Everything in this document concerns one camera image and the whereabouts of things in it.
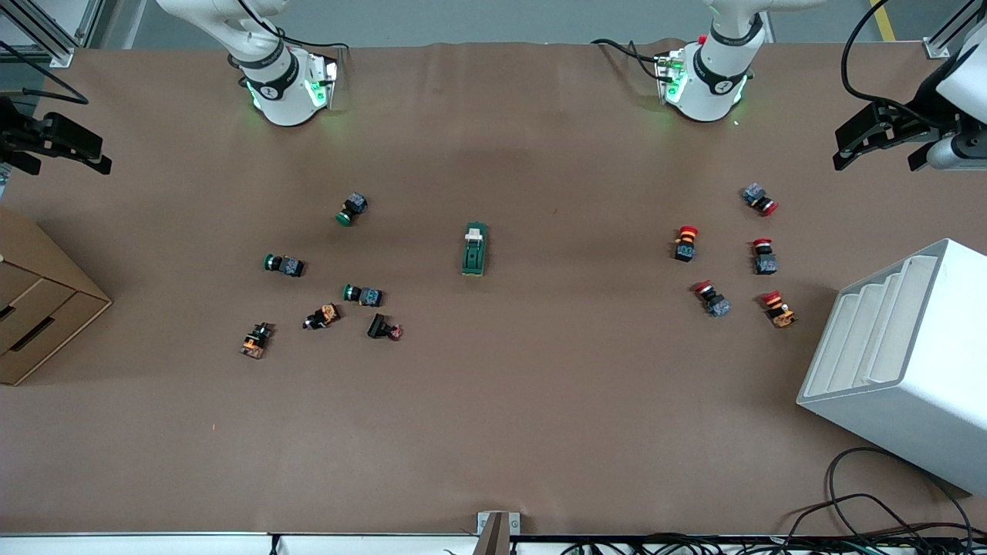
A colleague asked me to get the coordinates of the black base cable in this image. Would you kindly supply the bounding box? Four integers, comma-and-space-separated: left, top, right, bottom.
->
237, 0, 349, 52
591, 38, 673, 79

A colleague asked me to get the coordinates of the black left base cable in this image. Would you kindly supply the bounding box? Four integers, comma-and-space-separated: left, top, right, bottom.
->
591, 38, 673, 79

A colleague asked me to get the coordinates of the black right base cable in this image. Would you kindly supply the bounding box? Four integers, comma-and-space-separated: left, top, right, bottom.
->
237, 0, 349, 52

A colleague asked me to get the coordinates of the black cable bundle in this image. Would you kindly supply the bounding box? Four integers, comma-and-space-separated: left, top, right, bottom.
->
509, 530, 987, 555

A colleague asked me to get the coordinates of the red emergency button orange block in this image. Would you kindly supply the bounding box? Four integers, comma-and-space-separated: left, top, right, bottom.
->
761, 290, 798, 329

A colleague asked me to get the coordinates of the brown cardboard box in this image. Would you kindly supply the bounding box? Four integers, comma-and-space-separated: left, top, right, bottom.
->
0, 204, 113, 387

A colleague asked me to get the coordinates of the black looped floor cable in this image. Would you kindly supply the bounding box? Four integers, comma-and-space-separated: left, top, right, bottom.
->
827, 447, 975, 542

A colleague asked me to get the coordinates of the green rectangular connector block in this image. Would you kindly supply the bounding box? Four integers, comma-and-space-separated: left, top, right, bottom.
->
461, 222, 490, 278

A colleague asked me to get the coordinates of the brown table mat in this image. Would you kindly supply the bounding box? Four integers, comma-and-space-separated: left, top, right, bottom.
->
0, 40, 987, 537

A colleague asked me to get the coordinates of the aluminium frame post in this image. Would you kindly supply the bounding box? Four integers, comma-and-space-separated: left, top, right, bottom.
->
0, 0, 106, 69
924, 0, 987, 59

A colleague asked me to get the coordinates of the white stepped storage rack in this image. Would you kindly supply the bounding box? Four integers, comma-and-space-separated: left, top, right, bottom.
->
797, 237, 987, 496

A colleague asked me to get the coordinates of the black pushbutton orange block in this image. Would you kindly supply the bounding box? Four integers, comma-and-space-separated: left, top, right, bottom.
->
239, 322, 275, 360
302, 303, 342, 331

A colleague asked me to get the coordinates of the grey metal bracket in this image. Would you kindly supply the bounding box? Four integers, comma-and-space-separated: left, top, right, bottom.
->
477, 511, 521, 555

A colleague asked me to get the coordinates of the white table edge strip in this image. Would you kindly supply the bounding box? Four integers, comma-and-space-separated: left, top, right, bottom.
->
0, 530, 479, 555

